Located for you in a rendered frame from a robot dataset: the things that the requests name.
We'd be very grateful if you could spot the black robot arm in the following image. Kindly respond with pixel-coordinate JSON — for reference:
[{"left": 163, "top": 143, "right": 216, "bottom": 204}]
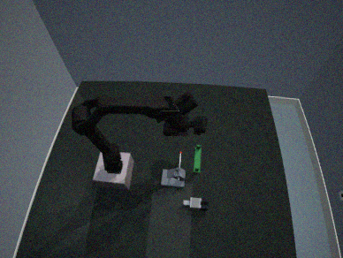
[{"left": 72, "top": 92, "right": 198, "bottom": 174}]

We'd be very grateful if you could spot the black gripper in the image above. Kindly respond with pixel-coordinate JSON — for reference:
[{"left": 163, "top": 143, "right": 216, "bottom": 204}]
[{"left": 163, "top": 114, "right": 208, "bottom": 136}]

